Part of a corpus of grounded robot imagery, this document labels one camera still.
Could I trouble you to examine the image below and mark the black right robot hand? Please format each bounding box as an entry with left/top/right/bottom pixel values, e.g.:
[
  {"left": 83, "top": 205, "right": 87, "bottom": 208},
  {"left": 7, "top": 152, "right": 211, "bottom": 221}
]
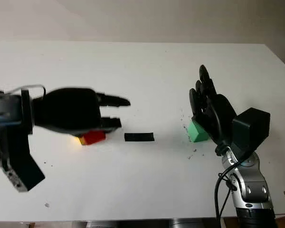
[{"left": 189, "top": 64, "right": 238, "bottom": 156}]

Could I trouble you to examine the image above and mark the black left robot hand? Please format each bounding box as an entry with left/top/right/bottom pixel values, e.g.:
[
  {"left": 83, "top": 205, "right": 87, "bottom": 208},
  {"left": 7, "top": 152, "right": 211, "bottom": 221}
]
[{"left": 32, "top": 87, "right": 131, "bottom": 137}]

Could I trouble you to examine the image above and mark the green block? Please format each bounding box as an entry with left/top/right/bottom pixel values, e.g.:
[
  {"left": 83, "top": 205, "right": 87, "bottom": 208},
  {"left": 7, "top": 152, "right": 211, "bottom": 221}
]
[{"left": 188, "top": 121, "right": 209, "bottom": 143}]

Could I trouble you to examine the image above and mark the yellow block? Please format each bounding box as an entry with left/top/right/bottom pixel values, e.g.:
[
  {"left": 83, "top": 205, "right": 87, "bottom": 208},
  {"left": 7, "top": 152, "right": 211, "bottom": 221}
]
[{"left": 71, "top": 135, "right": 86, "bottom": 146}]

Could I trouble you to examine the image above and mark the red block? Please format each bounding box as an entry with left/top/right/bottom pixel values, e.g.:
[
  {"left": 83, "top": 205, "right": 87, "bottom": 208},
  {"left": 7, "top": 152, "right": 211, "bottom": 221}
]
[{"left": 82, "top": 130, "right": 106, "bottom": 146}]

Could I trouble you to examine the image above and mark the black tape strip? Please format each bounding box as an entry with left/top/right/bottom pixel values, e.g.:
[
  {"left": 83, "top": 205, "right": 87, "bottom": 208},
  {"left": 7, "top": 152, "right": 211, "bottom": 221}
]
[{"left": 124, "top": 133, "right": 155, "bottom": 143}]

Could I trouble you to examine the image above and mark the grey robot torso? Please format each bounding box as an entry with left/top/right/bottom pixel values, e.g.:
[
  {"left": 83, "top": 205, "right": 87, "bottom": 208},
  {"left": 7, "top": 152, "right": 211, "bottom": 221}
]
[{"left": 72, "top": 219, "right": 205, "bottom": 228}]

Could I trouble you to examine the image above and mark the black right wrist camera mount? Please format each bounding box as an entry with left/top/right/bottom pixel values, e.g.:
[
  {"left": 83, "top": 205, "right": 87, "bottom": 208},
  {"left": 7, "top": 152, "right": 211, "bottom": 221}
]
[{"left": 232, "top": 107, "right": 271, "bottom": 158}]

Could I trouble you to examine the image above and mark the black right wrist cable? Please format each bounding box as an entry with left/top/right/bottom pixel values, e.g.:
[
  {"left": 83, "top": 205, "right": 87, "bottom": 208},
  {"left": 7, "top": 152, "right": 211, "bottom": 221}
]
[{"left": 214, "top": 152, "right": 250, "bottom": 228}]

